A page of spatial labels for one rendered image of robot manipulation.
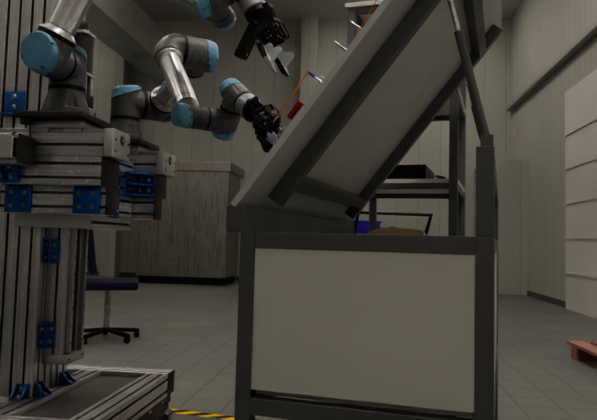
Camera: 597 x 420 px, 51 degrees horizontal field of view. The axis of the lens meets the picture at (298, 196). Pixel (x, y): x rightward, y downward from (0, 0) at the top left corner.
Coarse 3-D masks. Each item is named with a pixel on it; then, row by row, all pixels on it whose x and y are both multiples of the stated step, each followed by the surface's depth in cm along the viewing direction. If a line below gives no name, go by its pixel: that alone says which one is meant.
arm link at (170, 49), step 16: (160, 48) 213; (176, 48) 214; (160, 64) 213; (176, 64) 208; (176, 80) 203; (176, 96) 199; (192, 96) 198; (176, 112) 192; (192, 112) 193; (208, 112) 196; (192, 128) 196; (208, 128) 198
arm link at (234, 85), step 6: (228, 78) 199; (234, 78) 199; (222, 84) 198; (228, 84) 196; (234, 84) 196; (240, 84) 196; (222, 90) 198; (228, 90) 196; (234, 90) 195; (240, 90) 194; (246, 90) 195; (222, 96) 200; (228, 96) 195; (234, 96) 194; (222, 102) 198; (228, 102) 196; (234, 102) 194; (228, 108) 197; (234, 108) 196
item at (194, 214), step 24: (192, 168) 1056; (216, 168) 1052; (240, 168) 1130; (168, 192) 1060; (192, 192) 1056; (216, 192) 1051; (168, 216) 1057; (192, 216) 1053; (216, 216) 1048; (144, 240) 1058; (168, 240) 1054; (192, 240) 1050; (216, 240) 1045; (144, 264) 1055; (168, 264) 1051; (192, 264) 1046; (216, 264) 1042
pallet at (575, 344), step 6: (570, 342) 444; (576, 342) 444; (582, 342) 445; (594, 342) 447; (576, 348) 433; (582, 348) 422; (588, 348) 418; (594, 348) 419; (576, 354) 433; (582, 354) 432; (588, 354) 432; (594, 354) 402; (576, 360) 433; (582, 360) 432; (588, 360) 432; (594, 360) 431
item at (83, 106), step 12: (60, 84) 198; (72, 84) 199; (48, 96) 199; (60, 96) 197; (72, 96) 199; (84, 96) 204; (48, 108) 196; (60, 108) 196; (72, 108) 197; (84, 108) 201
